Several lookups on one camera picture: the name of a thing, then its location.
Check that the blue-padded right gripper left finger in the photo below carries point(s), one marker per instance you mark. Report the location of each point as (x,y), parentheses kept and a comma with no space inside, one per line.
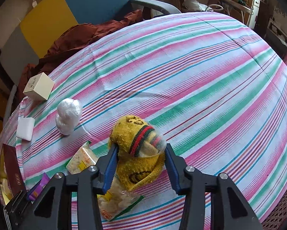
(99,177)

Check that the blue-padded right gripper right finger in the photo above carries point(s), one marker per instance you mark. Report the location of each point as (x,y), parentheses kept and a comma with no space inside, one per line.
(184,179)

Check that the green yellow cracker packet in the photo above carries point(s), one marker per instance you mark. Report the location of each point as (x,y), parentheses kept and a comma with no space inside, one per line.
(117,201)

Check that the yellow knitted sock bundle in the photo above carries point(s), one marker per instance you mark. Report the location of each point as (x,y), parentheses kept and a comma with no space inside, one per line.
(141,151)

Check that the gold metal tray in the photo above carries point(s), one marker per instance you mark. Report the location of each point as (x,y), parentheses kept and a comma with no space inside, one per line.
(11,182)

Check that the white foam block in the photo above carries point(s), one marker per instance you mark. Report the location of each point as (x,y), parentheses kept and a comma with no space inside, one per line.
(25,128)

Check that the striped pink green tablecloth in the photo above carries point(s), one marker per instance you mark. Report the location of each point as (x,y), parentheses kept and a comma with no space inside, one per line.
(210,85)

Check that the cream cardboard box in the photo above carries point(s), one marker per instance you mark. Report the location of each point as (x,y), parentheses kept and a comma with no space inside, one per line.
(39,87)

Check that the dark red cloth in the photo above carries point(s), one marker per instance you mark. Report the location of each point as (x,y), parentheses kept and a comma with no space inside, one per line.
(73,40)

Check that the grey yellow blue chair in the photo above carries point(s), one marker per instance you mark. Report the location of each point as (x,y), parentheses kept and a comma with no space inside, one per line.
(51,18)

